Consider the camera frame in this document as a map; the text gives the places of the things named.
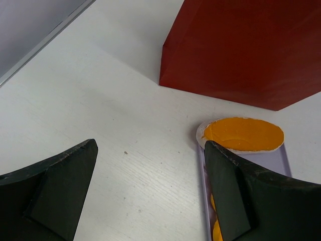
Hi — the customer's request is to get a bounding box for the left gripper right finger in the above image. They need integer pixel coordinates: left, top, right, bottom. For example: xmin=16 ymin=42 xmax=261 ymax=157
xmin=205 ymin=141 xmax=320 ymax=240

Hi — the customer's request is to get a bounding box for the long orange bread loaf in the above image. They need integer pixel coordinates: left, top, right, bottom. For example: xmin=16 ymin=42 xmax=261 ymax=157
xmin=196 ymin=117 xmax=284 ymax=154

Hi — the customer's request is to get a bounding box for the wavy orange bread piece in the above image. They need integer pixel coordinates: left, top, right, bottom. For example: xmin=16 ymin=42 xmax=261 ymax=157
xmin=210 ymin=195 xmax=223 ymax=241

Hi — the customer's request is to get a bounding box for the lavender plastic tray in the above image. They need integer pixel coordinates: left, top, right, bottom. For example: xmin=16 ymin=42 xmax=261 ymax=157
xmin=197 ymin=145 xmax=292 ymax=240

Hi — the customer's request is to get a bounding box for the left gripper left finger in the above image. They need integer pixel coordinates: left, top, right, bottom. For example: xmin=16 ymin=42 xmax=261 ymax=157
xmin=1 ymin=139 xmax=98 ymax=240

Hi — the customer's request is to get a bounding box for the red paper bag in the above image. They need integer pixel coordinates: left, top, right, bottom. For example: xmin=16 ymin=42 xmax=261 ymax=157
xmin=159 ymin=0 xmax=320 ymax=110

